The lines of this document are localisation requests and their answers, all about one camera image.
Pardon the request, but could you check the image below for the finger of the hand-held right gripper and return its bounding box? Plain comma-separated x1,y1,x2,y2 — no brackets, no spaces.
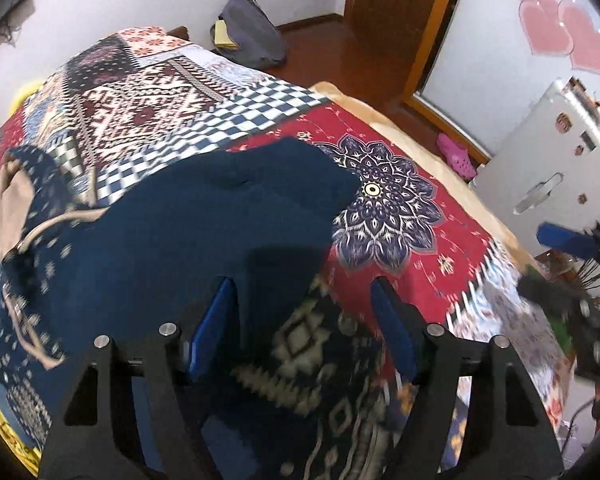
517,271,583,313
536,221,600,266

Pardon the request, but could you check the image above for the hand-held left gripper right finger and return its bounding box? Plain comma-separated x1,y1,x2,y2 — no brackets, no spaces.
370,276,566,480

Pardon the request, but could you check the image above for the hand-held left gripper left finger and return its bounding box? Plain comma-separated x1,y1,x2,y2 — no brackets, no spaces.
39,276,238,480

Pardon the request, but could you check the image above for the navy patterned garment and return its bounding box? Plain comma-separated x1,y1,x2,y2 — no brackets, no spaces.
0,136,396,480

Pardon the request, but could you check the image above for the white refrigerator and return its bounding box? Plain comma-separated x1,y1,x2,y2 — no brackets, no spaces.
472,79,600,252

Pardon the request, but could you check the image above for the pink slipper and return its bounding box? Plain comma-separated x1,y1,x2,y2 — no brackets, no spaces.
436,133,479,180

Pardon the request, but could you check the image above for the pink heart sticker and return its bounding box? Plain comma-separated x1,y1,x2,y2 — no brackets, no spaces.
559,0,600,76
519,0,574,59

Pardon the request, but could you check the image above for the frosted glass sliding door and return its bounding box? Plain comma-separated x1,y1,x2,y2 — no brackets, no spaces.
402,0,600,162

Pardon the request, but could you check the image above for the yellow cartoon blanket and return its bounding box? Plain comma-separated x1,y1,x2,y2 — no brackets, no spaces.
0,375,42,477

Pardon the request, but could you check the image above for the patchwork print bed cover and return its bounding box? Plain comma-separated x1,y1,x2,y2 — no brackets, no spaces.
0,26,576,466

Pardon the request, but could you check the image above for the yellow packet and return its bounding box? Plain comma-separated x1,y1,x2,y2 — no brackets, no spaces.
214,20,239,51

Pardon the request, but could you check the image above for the grey bag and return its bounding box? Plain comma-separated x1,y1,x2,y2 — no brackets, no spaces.
211,0,287,71

